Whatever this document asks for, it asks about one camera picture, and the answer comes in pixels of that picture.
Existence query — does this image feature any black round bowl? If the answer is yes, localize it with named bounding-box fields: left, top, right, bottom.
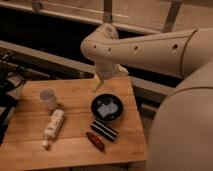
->
left=91, top=94, right=123, bottom=122

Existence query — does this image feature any black cables and equipment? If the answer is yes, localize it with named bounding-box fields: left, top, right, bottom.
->
left=0, top=53, right=29, bottom=146

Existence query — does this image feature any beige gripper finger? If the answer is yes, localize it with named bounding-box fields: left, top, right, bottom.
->
left=93, top=76, right=104, bottom=92
left=116, top=65, right=129, bottom=77

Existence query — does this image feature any metal frame rail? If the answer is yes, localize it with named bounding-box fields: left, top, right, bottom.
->
left=0, top=40, right=173, bottom=96

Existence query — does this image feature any black white striped block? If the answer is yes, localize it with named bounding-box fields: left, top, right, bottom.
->
left=91, top=120, right=118, bottom=142

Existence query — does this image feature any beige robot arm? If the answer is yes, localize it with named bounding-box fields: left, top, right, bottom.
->
left=81, top=24, right=213, bottom=171

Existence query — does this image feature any white plastic cup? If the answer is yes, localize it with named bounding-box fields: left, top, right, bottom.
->
left=39, top=87, right=58, bottom=111

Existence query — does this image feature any dark red oblong object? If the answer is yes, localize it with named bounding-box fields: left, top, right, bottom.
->
left=86, top=132, right=105, bottom=153

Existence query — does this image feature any pale blue sponge piece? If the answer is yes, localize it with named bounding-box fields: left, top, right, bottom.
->
left=97, top=102, right=118, bottom=118

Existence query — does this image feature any wooden board table top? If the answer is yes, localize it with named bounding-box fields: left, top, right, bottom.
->
left=0, top=77, right=147, bottom=171

